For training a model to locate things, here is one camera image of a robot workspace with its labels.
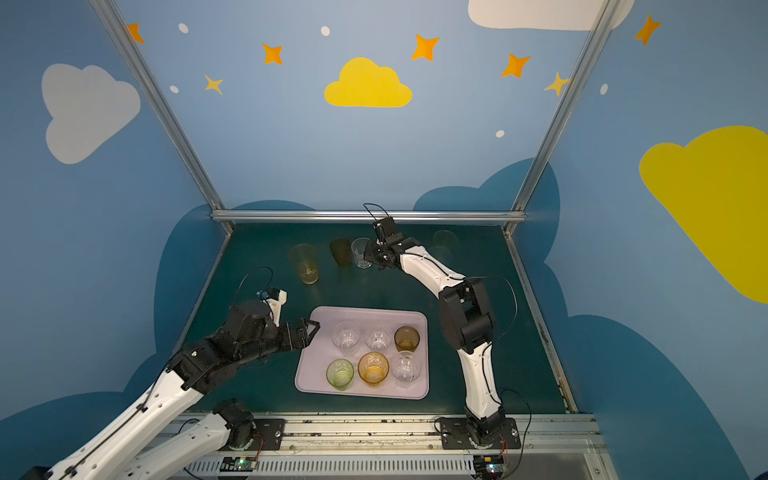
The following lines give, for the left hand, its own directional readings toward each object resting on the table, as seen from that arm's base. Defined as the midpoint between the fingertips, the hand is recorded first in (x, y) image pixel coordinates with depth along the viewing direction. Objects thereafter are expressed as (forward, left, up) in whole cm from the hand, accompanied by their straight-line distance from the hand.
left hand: (310, 329), depth 73 cm
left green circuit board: (-26, +16, -19) cm, 36 cm away
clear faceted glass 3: (+4, -17, -14) cm, 22 cm away
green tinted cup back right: (+38, -39, -7) cm, 55 cm away
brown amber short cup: (+5, -25, -15) cm, 29 cm away
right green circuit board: (-26, -44, -20) cm, 55 cm away
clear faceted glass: (+38, -9, -12) cm, 41 cm away
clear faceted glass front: (-3, -25, -19) cm, 31 cm away
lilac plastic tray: (-3, +3, -21) cm, 21 cm away
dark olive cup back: (+36, -2, -11) cm, 38 cm away
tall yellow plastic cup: (+30, +9, -8) cm, 33 cm away
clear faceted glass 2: (+4, -7, -14) cm, 16 cm away
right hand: (+31, -13, -5) cm, 34 cm away
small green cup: (-5, -6, -18) cm, 20 cm away
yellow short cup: (-4, -15, -17) cm, 23 cm away
